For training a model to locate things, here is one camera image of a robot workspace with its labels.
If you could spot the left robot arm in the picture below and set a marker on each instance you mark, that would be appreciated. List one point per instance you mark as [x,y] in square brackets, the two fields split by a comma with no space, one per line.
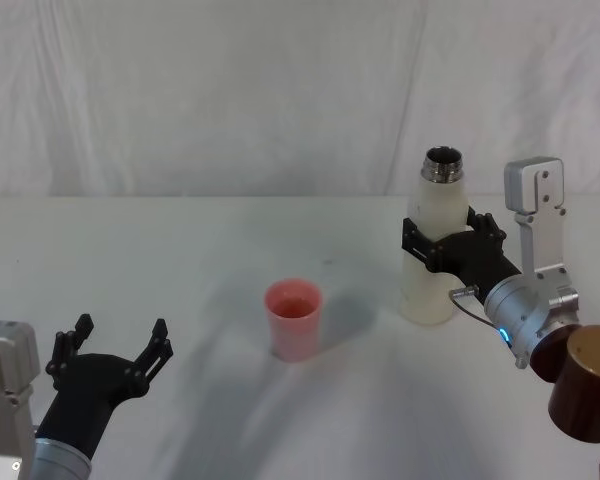
[5,380]

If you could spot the cream vacuum bottle steel neck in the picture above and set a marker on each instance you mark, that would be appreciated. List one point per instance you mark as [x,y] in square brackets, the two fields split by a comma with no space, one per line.
[430,300]

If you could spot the white curtain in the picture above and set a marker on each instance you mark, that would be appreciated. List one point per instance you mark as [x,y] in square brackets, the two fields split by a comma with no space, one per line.
[230,100]

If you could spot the pink cup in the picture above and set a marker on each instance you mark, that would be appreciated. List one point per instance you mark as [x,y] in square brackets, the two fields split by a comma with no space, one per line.
[295,335]

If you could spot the white table cloth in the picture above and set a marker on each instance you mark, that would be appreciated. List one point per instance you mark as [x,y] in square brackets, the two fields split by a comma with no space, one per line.
[180,250]

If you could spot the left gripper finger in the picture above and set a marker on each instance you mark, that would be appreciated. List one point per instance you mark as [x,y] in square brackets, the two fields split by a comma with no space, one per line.
[152,355]
[67,345]

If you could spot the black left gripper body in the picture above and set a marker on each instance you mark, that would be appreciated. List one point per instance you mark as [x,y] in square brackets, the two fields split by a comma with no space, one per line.
[85,390]

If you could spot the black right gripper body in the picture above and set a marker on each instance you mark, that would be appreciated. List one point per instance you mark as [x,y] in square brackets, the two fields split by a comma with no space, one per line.
[480,260]

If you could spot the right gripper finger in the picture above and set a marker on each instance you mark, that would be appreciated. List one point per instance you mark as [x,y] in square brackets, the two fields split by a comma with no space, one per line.
[487,225]
[417,242]

